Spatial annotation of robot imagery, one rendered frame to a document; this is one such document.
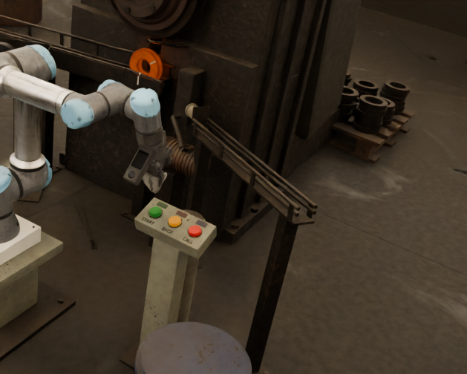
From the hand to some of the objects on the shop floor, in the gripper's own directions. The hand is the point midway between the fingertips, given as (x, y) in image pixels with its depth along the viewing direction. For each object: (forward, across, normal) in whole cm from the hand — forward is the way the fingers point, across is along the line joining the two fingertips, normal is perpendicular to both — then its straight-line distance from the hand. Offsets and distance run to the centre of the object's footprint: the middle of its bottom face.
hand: (152, 191), depth 190 cm
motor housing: (+87, +27, -37) cm, 98 cm away
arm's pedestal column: (+61, +54, +34) cm, 88 cm away
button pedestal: (+67, -6, +20) cm, 70 cm away
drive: (+132, +55, -162) cm, 216 cm away
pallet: (+158, +36, -234) cm, 285 cm away
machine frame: (+106, +59, -90) cm, 152 cm away
